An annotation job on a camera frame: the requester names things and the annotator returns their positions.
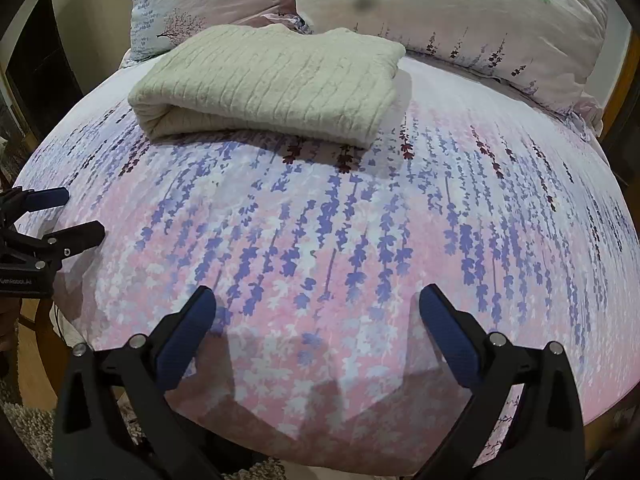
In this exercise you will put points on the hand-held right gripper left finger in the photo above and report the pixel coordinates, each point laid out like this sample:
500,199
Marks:
185,340

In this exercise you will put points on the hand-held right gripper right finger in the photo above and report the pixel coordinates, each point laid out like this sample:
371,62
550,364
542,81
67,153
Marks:
450,340

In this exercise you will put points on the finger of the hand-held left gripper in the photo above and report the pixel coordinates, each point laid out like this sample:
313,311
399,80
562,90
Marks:
75,237
45,197

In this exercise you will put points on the cream knit sweater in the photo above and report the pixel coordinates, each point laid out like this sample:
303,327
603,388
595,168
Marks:
270,80

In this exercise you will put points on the dark cabinet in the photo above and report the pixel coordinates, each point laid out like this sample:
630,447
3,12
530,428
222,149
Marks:
45,60

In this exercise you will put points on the floral print bed sheet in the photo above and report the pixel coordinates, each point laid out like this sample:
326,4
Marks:
350,235

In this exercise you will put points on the pink tree print quilt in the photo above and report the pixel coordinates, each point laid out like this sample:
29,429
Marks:
450,20

